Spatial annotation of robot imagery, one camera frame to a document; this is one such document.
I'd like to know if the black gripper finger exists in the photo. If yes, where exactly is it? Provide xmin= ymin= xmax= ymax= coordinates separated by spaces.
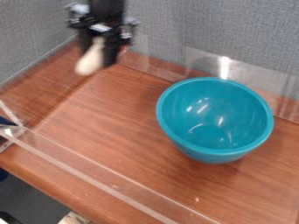
xmin=79 ymin=29 xmax=94 ymax=53
xmin=103 ymin=35 xmax=122 ymax=68

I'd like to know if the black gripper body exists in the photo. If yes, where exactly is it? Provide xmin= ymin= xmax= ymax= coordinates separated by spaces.
xmin=66 ymin=0 xmax=139 ymax=41

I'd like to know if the white and brown toy mushroom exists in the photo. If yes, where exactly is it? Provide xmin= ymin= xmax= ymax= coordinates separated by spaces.
xmin=75 ymin=37 xmax=106 ymax=76

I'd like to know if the blue plastic bowl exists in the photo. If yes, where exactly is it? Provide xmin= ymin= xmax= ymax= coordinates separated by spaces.
xmin=156 ymin=77 xmax=275 ymax=164

